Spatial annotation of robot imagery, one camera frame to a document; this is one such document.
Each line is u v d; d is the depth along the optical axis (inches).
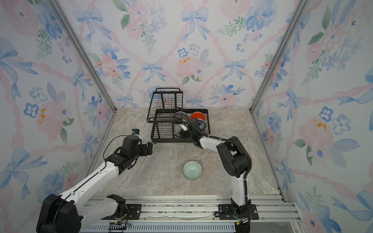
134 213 28.9
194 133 30.2
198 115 41.7
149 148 30.7
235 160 20.6
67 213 15.2
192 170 33.9
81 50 33.1
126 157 24.6
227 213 28.7
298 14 27.8
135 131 28.9
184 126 33.7
